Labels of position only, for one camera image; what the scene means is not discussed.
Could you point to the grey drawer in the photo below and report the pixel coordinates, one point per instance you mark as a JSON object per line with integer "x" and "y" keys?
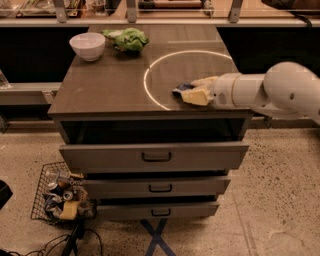
{"x": 158, "y": 157}
{"x": 157, "y": 187}
{"x": 151, "y": 211}

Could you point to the black wire basket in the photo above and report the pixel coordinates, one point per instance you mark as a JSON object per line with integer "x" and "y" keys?
{"x": 48, "y": 206}

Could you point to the soda can in basket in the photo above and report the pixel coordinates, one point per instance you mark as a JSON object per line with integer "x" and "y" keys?
{"x": 55, "y": 188}

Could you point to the yellow sponge in basket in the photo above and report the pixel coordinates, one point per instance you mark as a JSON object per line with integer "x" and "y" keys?
{"x": 69, "y": 210}

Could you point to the middle grey drawer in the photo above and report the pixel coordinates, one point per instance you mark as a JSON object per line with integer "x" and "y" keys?
{"x": 157, "y": 187}

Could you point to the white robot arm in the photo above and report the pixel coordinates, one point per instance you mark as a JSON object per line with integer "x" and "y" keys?
{"x": 287, "y": 90}

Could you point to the blue tape cross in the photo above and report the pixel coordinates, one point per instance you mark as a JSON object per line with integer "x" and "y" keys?
{"x": 156, "y": 237}

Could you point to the top grey drawer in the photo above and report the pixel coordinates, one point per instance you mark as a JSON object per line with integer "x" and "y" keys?
{"x": 158, "y": 157}

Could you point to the grey drawer cabinet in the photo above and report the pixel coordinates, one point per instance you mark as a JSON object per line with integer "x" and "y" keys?
{"x": 126, "y": 98}

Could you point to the bottom grey drawer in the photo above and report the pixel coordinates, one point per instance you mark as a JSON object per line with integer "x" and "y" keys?
{"x": 151, "y": 211}

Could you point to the green rice chip bag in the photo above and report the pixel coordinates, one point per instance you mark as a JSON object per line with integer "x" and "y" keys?
{"x": 129, "y": 39}

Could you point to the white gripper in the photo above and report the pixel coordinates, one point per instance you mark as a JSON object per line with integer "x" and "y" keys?
{"x": 222, "y": 89}

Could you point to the white bowl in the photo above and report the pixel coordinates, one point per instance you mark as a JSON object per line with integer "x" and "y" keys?
{"x": 88, "y": 46}

